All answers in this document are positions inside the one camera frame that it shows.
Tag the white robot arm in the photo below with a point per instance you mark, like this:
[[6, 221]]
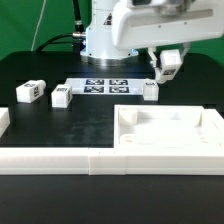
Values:
[[99, 48]]

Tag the white square tabletop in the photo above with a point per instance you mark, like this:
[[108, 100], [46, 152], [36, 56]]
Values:
[[154, 126]]

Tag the white U-shaped fence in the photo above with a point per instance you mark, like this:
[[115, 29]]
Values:
[[112, 161]]

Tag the fiducial marker sheet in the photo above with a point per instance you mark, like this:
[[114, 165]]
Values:
[[106, 86]]

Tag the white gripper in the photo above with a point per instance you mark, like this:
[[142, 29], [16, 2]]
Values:
[[166, 22]]

